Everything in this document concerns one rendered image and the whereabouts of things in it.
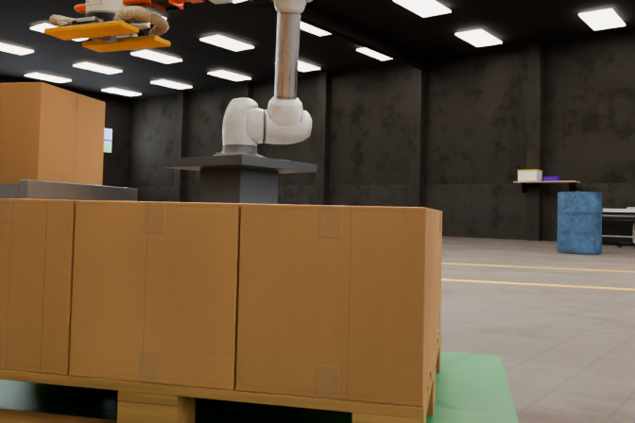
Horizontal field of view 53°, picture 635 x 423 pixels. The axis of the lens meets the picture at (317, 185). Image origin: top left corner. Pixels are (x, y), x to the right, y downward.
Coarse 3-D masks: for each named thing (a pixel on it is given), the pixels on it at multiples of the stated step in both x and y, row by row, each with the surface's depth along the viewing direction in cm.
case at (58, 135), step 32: (0, 96) 221; (32, 96) 218; (64, 96) 230; (0, 128) 221; (32, 128) 218; (64, 128) 231; (96, 128) 251; (0, 160) 220; (32, 160) 217; (64, 160) 231; (96, 160) 251
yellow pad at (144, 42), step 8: (144, 32) 243; (120, 40) 241; (128, 40) 239; (136, 40) 238; (144, 40) 237; (152, 40) 235; (160, 40) 238; (88, 48) 250; (96, 48) 250; (104, 48) 250; (112, 48) 249; (120, 48) 249; (128, 48) 249; (136, 48) 248; (144, 48) 248
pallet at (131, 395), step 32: (64, 384) 146; (96, 384) 144; (128, 384) 142; (160, 384) 141; (0, 416) 154; (32, 416) 154; (64, 416) 155; (128, 416) 142; (160, 416) 140; (192, 416) 147; (352, 416) 131; (384, 416) 129; (416, 416) 128
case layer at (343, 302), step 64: (0, 256) 151; (64, 256) 147; (128, 256) 144; (192, 256) 140; (256, 256) 137; (320, 256) 134; (384, 256) 131; (0, 320) 150; (64, 320) 147; (128, 320) 143; (192, 320) 140; (256, 320) 136; (320, 320) 133; (384, 320) 131; (192, 384) 139; (256, 384) 136; (320, 384) 133; (384, 384) 130
